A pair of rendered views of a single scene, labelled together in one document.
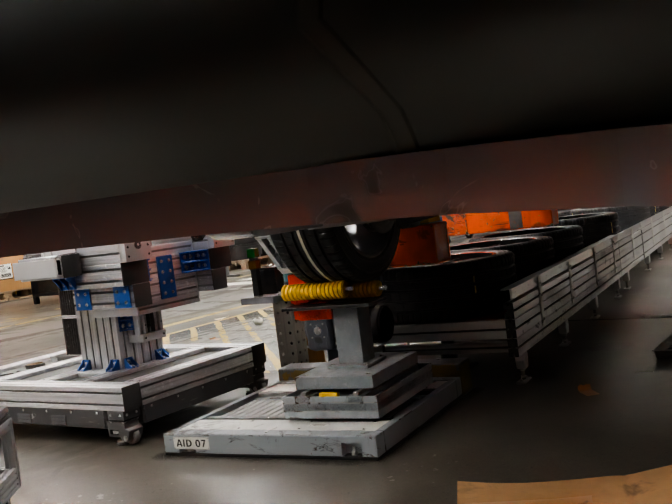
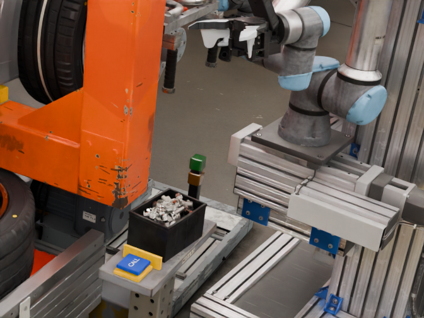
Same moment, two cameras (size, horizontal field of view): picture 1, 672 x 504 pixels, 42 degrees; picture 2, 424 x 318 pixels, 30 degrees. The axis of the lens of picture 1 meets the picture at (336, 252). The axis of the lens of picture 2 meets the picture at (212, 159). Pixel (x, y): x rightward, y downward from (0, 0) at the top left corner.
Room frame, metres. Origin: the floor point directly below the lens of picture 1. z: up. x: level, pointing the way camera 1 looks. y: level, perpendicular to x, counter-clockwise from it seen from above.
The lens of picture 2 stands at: (5.91, 0.16, 1.70)
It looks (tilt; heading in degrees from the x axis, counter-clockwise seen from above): 26 degrees down; 174
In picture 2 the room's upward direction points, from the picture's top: 8 degrees clockwise
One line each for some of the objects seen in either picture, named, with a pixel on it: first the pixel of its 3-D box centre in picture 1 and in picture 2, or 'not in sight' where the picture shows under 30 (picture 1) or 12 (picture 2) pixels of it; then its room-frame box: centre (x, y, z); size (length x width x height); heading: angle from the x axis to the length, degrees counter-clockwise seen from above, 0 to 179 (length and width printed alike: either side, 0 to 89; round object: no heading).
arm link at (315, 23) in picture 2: not in sight; (304, 24); (4.15, 0.52, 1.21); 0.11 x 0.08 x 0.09; 131
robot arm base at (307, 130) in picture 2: not in sight; (306, 119); (3.87, 0.63, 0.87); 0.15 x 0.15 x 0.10
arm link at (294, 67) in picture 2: not in sight; (291, 62); (4.13, 0.51, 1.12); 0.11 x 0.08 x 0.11; 41
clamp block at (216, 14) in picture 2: not in sight; (209, 16); (3.14, 0.38, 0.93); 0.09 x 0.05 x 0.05; 62
